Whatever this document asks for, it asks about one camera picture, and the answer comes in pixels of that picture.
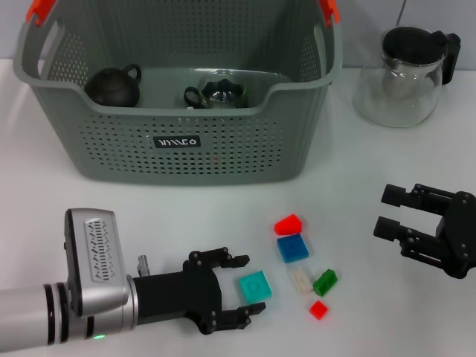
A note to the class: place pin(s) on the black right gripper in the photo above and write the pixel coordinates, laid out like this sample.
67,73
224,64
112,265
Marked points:
459,241

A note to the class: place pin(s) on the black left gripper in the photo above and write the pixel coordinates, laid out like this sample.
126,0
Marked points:
178,294

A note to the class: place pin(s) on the teal square building block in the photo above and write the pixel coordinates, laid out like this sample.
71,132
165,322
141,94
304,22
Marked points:
254,286

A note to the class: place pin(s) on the large white building block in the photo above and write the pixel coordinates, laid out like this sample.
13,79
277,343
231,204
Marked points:
301,281

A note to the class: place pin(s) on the red slanted building block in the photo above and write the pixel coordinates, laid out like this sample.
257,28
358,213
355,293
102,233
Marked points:
288,225

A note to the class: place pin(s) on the small red cube block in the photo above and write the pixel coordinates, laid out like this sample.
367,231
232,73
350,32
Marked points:
318,310

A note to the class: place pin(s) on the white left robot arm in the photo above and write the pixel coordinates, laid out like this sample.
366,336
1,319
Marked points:
29,316

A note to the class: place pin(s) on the blue square building block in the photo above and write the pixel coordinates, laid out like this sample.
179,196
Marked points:
293,248

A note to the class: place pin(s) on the green building block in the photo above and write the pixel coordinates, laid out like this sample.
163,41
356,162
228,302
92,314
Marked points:
325,282

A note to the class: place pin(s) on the grey perforated storage basket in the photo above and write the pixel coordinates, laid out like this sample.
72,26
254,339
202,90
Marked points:
223,156

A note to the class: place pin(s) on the silver wrist connector stub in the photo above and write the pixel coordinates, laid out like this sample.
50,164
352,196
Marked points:
143,264

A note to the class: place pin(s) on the black pitcher lid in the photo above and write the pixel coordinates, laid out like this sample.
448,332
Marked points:
409,42

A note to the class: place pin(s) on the black round teapot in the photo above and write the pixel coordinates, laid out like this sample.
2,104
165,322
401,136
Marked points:
111,87

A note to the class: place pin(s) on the left wrist camera housing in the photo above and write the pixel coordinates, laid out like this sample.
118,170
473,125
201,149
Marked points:
94,256

